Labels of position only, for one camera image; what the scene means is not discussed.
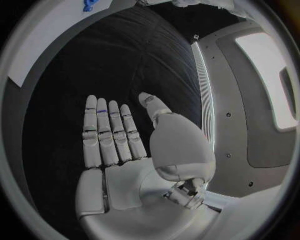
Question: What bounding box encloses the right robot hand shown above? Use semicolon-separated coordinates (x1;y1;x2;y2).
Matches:
74;91;224;240

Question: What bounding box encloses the white task board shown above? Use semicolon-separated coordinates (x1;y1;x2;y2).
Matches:
6;0;139;89

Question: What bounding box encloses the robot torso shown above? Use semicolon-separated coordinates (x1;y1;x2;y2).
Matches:
190;20;300;199

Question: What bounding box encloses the blue gear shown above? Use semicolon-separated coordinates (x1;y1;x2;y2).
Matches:
81;0;102;13

